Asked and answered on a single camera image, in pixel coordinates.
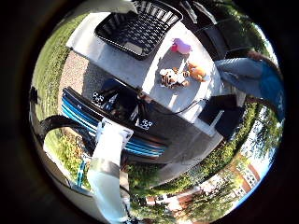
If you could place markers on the black plastic laundry basket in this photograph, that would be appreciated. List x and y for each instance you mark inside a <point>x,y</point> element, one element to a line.
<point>137,29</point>

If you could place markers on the person in jeans, blue shirt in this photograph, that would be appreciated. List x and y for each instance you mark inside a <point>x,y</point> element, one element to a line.
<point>249,76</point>

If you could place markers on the brown and white plush dog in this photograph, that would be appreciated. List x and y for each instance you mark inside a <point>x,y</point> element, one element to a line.
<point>172,78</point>

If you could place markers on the black mesh chair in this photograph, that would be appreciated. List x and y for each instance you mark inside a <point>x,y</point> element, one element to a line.
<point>218,39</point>

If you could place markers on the purple and pink plush toy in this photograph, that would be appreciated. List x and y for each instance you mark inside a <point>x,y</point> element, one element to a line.
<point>181,46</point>

